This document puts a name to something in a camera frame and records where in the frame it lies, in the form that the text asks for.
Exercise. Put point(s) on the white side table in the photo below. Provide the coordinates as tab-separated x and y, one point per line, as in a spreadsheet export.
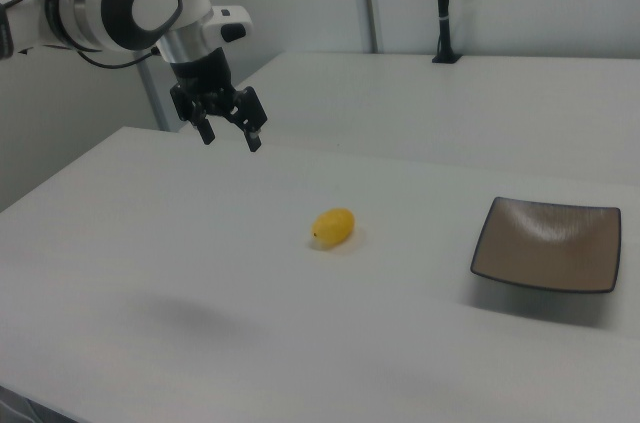
450	108

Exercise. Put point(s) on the brown square ceramic plate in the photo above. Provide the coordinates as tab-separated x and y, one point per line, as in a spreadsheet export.
545	248

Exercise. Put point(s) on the yellow lemon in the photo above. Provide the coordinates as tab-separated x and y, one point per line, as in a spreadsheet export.
332	228

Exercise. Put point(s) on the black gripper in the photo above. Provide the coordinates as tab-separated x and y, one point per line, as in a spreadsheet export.
202	73

